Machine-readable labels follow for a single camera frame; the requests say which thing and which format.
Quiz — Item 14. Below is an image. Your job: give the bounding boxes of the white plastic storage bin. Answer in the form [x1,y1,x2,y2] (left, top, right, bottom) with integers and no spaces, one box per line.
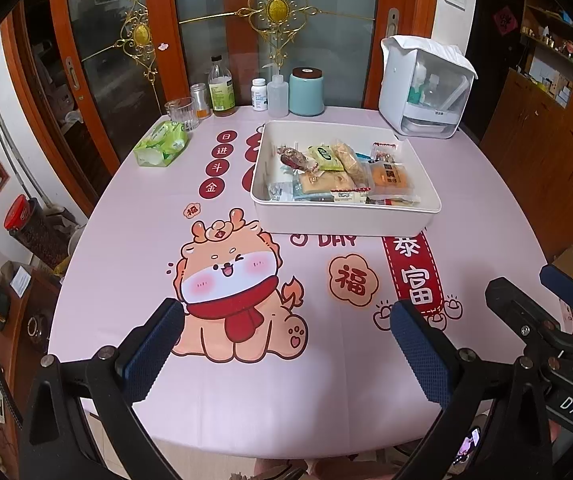
[251,120,443,237]

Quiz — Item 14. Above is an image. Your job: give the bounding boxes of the orange puffs clear bag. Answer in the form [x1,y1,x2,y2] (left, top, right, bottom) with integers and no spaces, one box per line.
[369,160,414,200]

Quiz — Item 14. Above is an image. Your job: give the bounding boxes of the small jar orange contents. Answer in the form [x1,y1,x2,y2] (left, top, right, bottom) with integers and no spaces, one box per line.
[190,82,212,122]

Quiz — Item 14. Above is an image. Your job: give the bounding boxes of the green pineapple cake packet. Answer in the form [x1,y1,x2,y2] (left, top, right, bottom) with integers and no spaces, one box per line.
[308,144,344,171]

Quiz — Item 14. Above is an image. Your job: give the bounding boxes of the clear glass cup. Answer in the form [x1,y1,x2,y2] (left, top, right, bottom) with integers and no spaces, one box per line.
[165,98,200,132]

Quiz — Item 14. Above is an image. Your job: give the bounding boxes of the white pill bottle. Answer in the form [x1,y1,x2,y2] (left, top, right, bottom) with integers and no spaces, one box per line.
[251,77,268,112]

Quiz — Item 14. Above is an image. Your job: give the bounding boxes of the green label glass bottle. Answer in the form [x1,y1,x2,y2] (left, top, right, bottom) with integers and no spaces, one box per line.
[208,55,236,116]

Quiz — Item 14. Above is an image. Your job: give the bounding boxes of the light blue canister brown lid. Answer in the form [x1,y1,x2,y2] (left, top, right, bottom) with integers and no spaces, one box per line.
[288,67,325,116]

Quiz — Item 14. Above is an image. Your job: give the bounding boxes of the white squeeze bottle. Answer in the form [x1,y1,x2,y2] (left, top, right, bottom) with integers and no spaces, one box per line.
[264,62,289,118]

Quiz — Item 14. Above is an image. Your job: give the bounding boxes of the red white wafer packet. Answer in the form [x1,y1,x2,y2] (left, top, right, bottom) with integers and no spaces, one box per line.
[331,188,371,204]

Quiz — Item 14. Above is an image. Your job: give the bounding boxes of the brown wooden cabinet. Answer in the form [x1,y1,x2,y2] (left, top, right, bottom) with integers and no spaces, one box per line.
[480,70,573,260]

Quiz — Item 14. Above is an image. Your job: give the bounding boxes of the pink cartoon tablecloth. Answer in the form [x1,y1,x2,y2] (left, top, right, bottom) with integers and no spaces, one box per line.
[49,108,563,458]

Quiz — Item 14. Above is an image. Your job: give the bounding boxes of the round beige cookie packet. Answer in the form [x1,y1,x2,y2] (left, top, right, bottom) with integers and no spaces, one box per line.
[331,142,372,190]

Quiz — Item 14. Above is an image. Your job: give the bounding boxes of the red brown snack packet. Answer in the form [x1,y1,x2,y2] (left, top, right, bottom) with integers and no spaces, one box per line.
[370,142,402,164]

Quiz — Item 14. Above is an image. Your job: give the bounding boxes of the red lid dark jar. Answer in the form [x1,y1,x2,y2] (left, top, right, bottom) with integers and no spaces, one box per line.
[3,194,68,270]

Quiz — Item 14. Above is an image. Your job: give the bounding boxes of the brown nut snack packet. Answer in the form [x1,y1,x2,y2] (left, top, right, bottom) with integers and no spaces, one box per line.
[277,145,319,172]

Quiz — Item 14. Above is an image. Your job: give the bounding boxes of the green tissue pack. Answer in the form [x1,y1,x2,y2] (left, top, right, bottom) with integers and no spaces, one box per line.
[134,120,189,167]

